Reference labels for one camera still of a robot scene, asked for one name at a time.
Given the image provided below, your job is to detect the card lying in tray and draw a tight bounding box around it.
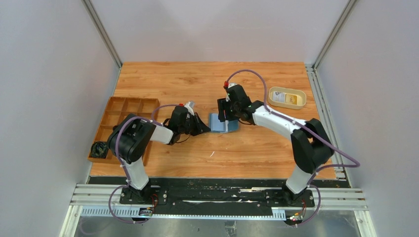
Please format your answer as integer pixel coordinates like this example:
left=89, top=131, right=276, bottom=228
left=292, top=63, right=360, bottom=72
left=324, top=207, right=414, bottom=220
left=272, top=91, right=297, bottom=105

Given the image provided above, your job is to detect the blue card holder wallet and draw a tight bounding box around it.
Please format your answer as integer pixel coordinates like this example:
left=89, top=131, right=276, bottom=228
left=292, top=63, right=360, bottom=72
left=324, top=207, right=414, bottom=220
left=208, top=113, right=239, bottom=133

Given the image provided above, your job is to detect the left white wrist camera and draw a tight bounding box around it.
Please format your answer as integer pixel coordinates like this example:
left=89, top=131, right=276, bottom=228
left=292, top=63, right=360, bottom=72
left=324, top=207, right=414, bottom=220
left=184, top=101, right=195, bottom=116

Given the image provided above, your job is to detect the right aluminium corner post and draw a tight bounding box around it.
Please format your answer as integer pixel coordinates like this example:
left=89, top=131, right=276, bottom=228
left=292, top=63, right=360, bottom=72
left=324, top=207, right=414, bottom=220
left=312, top=0, right=358, bottom=70

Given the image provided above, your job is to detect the cream oval plastic tray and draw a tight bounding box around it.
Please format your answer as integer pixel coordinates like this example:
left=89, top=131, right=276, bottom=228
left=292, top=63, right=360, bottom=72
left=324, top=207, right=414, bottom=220
left=268, top=86, right=307, bottom=110

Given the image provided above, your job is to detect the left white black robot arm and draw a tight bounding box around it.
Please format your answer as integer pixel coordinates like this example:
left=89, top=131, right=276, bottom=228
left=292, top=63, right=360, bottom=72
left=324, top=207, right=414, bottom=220
left=107, top=105, right=211, bottom=199

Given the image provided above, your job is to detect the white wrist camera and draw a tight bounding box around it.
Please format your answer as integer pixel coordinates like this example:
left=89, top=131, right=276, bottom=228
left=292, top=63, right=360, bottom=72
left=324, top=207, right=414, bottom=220
left=223, top=81, right=240, bottom=96
left=184, top=101, right=195, bottom=116

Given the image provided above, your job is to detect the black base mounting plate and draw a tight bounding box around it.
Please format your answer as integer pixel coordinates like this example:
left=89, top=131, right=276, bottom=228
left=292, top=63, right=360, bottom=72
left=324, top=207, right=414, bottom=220
left=74, top=176, right=363, bottom=220

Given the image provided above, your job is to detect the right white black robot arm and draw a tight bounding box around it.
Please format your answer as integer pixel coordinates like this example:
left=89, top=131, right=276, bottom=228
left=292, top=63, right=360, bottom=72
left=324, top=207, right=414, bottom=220
left=217, top=82, right=335, bottom=203

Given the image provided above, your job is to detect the left aluminium corner post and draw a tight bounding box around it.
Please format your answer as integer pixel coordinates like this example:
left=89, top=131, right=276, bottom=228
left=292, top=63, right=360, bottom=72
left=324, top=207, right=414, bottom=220
left=81, top=0, right=123, bottom=70

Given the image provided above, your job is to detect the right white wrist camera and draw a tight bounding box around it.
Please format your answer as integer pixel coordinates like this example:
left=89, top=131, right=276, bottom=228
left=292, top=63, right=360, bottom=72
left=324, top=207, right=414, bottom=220
left=223, top=81, right=240, bottom=96

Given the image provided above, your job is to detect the aluminium corner post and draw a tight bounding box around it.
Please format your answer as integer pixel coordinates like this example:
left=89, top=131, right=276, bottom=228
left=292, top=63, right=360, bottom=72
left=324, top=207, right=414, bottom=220
left=312, top=0, right=358, bottom=70
left=81, top=0, right=123, bottom=70

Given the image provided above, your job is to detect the black coiled cable bundle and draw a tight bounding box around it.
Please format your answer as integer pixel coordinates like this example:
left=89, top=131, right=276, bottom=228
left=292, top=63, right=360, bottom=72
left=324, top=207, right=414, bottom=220
left=90, top=141, right=109, bottom=159

